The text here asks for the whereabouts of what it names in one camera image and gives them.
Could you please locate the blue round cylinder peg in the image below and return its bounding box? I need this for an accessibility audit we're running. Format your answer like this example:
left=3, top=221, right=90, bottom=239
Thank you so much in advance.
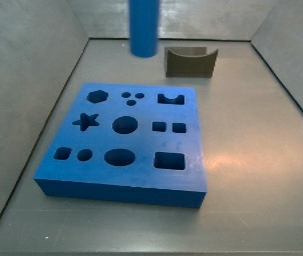
left=129, top=0, right=161, bottom=58

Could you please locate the blue shape sorting block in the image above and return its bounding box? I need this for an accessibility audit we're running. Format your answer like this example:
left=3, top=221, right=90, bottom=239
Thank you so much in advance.
left=34, top=83, right=208, bottom=208

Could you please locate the dark grey curved holder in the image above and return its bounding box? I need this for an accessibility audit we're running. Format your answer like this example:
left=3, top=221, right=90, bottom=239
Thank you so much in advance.
left=165, top=47, right=220, bottom=78

